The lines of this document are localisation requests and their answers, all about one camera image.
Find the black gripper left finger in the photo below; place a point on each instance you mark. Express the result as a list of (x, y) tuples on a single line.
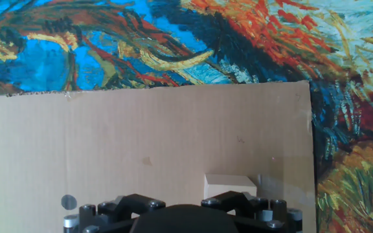
[(131, 202)]

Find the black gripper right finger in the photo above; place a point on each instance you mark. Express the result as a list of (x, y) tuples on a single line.
[(228, 199)]

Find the small wooden block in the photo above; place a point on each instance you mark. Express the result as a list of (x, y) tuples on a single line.
[(228, 185)]

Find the brown cardboard sheet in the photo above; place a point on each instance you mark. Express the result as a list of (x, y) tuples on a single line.
[(141, 136)]

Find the colourful painted sunflower cloth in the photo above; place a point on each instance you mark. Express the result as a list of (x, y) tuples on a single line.
[(173, 32)]

